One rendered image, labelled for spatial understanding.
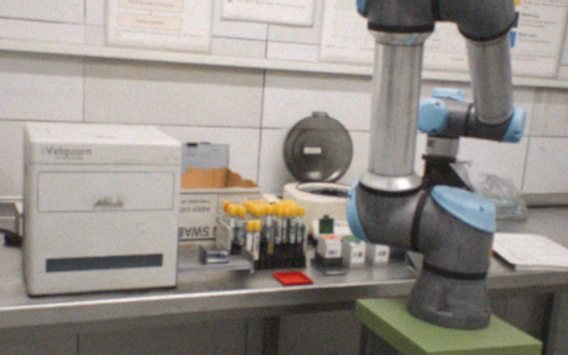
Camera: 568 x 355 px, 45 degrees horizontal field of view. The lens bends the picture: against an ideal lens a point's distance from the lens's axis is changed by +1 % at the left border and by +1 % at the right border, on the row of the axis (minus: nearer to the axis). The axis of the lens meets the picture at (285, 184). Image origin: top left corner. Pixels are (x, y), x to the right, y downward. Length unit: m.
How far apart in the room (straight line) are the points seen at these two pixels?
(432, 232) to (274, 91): 0.98
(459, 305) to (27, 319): 0.77
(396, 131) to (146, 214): 0.51
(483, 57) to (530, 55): 1.34
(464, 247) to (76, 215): 0.71
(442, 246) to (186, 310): 0.52
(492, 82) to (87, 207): 0.78
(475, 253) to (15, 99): 1.25
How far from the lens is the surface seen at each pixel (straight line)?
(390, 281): 1.59
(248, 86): 2.07
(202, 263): 1.46
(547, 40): 2.65
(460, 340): 1.22
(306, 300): 1.50
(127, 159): 1.34
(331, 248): 1.58
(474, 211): 1.24
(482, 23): 1.18
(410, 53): 1.20
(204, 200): 1.71
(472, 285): 1.27
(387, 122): 1.23
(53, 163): 1.33
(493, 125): 1.44
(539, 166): 2.71
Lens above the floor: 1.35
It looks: 11 degrees down
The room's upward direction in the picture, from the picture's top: 4 degrees clockwise
